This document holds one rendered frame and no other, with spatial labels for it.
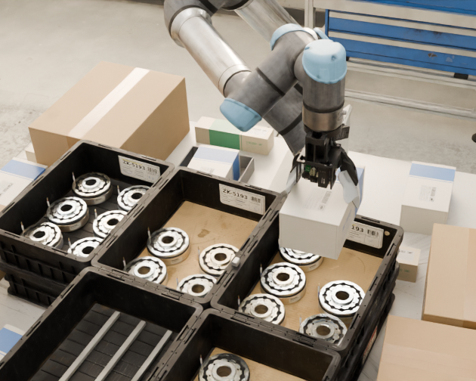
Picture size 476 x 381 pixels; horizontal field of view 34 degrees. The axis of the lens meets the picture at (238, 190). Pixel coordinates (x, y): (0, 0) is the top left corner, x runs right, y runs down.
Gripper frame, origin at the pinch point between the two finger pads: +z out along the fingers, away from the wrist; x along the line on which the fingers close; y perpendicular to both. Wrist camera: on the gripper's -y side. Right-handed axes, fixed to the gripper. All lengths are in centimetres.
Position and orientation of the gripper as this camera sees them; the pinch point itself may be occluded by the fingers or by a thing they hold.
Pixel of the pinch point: (323, 198)
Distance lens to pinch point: 160.2
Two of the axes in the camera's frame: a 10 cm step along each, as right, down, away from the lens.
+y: -3.7, 6.0, -7.1
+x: 9.3, 2.0, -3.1
